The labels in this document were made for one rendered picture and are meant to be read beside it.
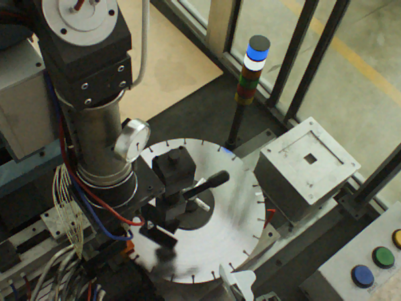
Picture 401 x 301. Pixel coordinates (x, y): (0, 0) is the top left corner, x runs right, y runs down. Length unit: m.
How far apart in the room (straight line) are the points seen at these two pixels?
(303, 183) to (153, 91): 0.54
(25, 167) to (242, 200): 0.45
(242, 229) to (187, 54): 0.69
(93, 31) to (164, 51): 1.09
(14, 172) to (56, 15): 0.58
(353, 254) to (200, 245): 0.35
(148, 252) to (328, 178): 0.47
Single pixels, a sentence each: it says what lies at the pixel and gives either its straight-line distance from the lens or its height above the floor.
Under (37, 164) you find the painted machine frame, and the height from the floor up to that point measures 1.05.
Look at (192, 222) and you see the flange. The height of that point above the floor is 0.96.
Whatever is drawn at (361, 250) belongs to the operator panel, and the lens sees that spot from 1.07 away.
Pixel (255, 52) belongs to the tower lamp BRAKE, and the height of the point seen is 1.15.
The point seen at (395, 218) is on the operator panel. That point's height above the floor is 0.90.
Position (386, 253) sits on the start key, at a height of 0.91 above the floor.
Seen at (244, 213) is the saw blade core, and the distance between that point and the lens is 0.96.
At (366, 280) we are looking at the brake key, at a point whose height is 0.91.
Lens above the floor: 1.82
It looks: 59 degrees down
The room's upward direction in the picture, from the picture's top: 11 degrees clockwise
